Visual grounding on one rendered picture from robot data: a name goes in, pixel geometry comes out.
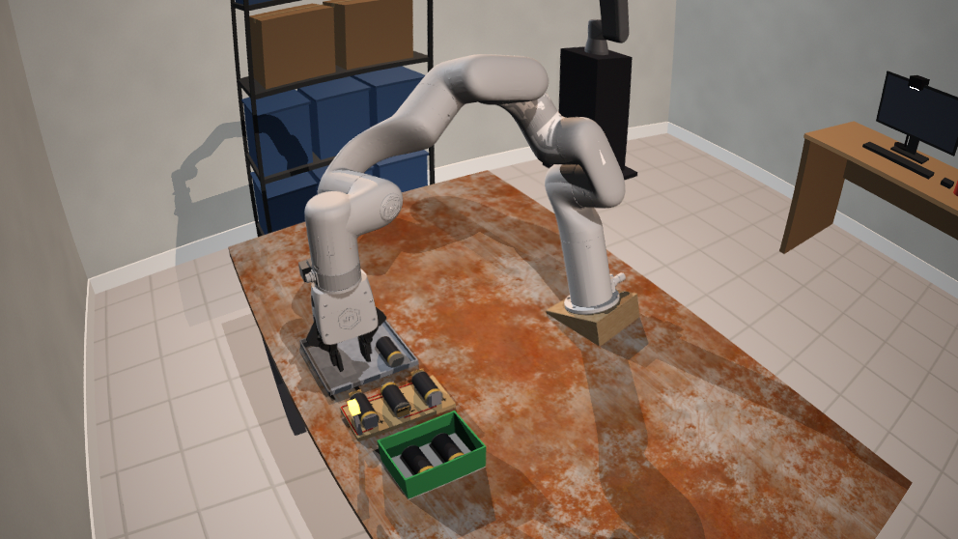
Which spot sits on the green open-top box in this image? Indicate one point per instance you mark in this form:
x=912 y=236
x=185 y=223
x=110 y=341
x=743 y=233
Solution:
x=414 y=485

